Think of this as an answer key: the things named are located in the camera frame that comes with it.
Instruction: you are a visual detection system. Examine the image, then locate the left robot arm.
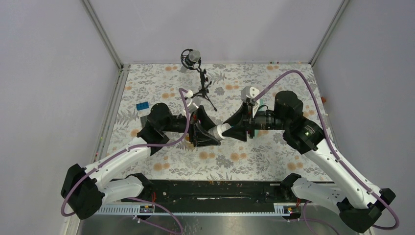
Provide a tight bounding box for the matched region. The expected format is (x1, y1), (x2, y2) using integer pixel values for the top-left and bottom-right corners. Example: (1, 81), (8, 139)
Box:
(61, 100), (231, 220)

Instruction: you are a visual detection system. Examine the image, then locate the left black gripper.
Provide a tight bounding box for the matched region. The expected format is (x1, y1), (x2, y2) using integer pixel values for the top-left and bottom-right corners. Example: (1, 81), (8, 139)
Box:
(161, 105), (222, 146)

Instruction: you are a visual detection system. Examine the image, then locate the mint green tube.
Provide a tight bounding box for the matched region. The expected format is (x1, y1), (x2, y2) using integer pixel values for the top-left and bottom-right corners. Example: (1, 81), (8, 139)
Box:
(254, 99), (269, 138)

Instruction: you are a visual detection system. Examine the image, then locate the white pill bottle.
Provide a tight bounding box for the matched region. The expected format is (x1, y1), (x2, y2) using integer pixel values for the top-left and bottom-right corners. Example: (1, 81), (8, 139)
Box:
(208, 123), (231, 141)

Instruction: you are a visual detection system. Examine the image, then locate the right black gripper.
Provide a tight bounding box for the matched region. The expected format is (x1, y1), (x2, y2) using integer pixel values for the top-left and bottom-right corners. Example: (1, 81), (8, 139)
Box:
(223, 99), (290, 141)

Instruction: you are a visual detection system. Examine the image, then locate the black base frame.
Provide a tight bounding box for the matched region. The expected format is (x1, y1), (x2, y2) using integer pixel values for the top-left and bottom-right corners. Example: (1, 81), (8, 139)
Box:
(137, 174), (305, 214)

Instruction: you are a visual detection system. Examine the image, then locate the microphone on tripod stand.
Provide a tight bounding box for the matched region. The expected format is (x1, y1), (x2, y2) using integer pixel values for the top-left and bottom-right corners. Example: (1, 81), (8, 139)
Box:
(180, 48), (218, 112)

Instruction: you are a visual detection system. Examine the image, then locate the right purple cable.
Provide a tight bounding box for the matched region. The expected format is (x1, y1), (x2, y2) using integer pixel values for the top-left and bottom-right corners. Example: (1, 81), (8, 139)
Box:
(253, 70), (401, 231)

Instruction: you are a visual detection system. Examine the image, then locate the purple cable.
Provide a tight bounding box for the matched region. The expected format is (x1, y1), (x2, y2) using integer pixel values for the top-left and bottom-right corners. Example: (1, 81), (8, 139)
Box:
(253, 70), (401, 231)
(60, 87), (195, 217)

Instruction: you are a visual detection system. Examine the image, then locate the grey lego baseplate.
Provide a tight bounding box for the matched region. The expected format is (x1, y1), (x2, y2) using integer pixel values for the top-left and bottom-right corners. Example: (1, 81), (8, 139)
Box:
(140, 115), (153, 128)

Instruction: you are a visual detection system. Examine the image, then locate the floral table mat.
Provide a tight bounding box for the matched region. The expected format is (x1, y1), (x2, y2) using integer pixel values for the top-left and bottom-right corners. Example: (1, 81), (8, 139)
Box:
(107, 64), (330, 182)

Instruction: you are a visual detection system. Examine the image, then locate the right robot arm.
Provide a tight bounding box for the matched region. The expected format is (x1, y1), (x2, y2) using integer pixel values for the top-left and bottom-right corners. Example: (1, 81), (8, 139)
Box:
(223, 87), (395, 233)

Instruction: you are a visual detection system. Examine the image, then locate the blue lego brick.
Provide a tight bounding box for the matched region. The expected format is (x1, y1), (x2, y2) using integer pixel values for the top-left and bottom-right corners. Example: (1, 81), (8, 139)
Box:
(136, 101), (149, 111)

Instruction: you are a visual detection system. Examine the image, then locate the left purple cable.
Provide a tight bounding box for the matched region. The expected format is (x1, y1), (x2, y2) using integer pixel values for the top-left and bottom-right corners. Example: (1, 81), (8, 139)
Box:
(60, 87), (195, 217)

